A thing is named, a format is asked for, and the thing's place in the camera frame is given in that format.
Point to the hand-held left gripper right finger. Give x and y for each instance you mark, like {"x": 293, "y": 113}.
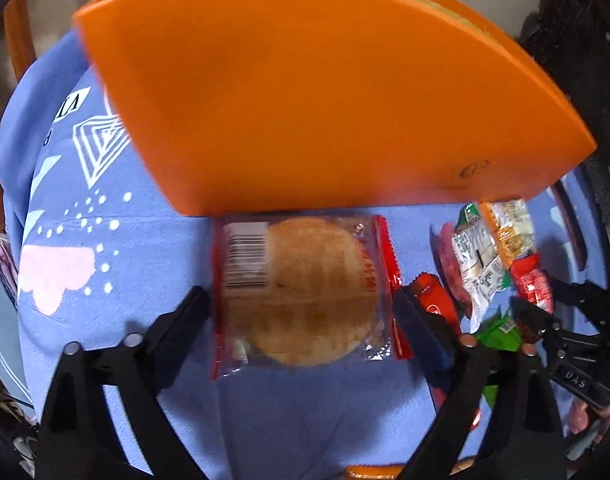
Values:
{"x": 430, "y": 340}

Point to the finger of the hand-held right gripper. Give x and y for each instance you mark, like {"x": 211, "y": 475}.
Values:
{"x": 530, "y": 320}
{"x": 590, "y": 302}

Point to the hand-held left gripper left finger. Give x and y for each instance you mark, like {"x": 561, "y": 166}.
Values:
{"x": 185, "y": 320}

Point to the small red snack packet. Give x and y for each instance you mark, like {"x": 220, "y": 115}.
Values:
{"x": 532, "y": 280}

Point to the round cake clear packet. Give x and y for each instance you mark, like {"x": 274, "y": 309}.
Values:
{"x": 310, "y": 285}

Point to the orange cardboard box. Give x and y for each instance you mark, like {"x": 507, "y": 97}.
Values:
{"x": 310, "y": 85}

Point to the person's right hand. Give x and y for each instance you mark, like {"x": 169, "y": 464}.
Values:
{"x": 580, "y": 417}

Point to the long red snack packet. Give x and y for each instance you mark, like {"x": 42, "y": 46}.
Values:
{"x": 435, "y": 300}

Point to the dark pink snack packet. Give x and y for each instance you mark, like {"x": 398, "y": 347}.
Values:
{"x": 447, "y": 265}

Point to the blue patterned tablecloth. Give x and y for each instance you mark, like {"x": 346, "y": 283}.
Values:
{"x": 135, "y": 260}

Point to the orange and white snack packet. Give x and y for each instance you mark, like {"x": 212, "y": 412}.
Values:
{"x": 510, "y": 230}

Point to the orange rimmed packet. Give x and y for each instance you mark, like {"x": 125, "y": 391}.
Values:
{"x": 372, "y": 472}

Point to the pale blue box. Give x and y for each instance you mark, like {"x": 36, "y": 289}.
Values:
{"x": 0, "y": 320}

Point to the pink plastic bag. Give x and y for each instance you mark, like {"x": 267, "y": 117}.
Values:
{"x": 0, "y": 255}

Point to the carved brown wooden chair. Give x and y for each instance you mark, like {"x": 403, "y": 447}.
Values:
{"x": 17, "y": 35}

